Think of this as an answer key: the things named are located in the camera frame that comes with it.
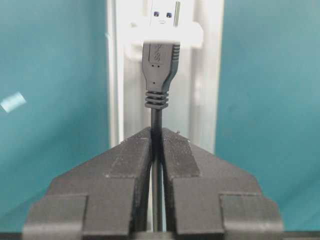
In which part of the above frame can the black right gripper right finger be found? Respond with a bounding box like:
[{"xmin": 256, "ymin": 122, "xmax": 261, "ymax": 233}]
[{"xmin": 162, "ymin": 128, "xmax": 284, "ymax": 240}]

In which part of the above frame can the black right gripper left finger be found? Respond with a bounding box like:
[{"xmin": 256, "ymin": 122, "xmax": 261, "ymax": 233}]
[{"xmin": 22, "ymin": 128, "xmax": 152, "ymax": 240}]

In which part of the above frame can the black USB cable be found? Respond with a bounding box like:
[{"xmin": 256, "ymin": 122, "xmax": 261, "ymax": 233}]
[{"xmin": 142, "ymin": 0, "xmax": 182, "ymax": 232}]

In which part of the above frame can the aluminium extrusion rail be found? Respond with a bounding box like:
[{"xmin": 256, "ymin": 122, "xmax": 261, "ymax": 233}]
[{"xmin": 105, "ymin": 0, "xmax": 225, "ymax": 153}]

